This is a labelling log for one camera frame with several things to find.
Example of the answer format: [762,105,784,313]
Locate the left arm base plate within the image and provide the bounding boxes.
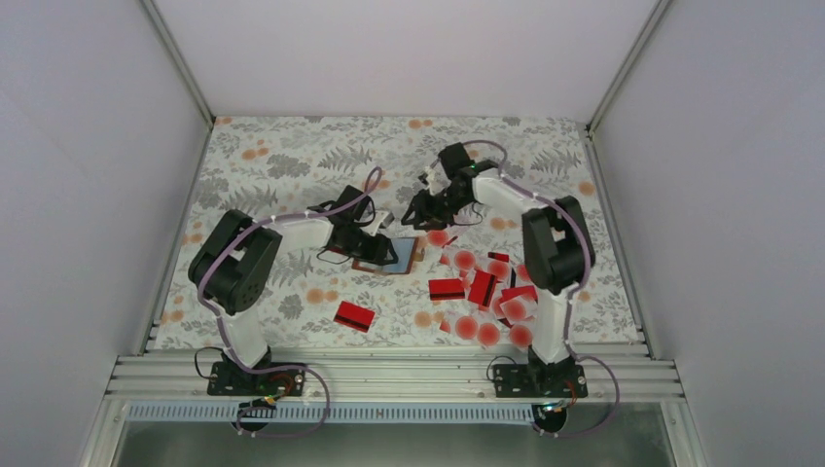
[206,362,306,397]

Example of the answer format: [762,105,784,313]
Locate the brown leather card holder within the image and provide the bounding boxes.
[352,236,421,275]

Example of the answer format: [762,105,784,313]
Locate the white card red circle top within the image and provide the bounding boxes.
[425,226,461,248]

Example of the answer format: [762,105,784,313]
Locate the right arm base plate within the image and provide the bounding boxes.
[491,364,589,399]

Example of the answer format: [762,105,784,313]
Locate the floral patterned table mat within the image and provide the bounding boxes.
[155,117,637,349]

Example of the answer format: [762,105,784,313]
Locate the red card lower left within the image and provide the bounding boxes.
[334,301,376,333]

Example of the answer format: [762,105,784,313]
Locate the red card centre pile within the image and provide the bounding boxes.
[428,278,466,301]

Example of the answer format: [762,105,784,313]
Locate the white card red circle right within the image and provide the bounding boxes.
[499,286,538,323]

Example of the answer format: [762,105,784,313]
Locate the white card red circle bottom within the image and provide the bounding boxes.
[475,322,501,348]

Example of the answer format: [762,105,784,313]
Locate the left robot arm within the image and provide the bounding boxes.
[188,185,399,394]

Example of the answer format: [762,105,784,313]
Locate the aluminium rail frame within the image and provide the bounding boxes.
[105,355,686,403]

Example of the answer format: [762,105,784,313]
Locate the white card red circle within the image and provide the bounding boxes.
[499,286,538,323]
[425,226,461,248]
[475,322,501,348]

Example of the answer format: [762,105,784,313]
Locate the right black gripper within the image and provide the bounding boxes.
[402,186,471,231]

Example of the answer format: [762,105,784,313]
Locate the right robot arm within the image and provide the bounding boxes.
[401,143,595,396]

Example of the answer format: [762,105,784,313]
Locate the red card black stripe pile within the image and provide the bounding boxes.
[467,270,499,307]

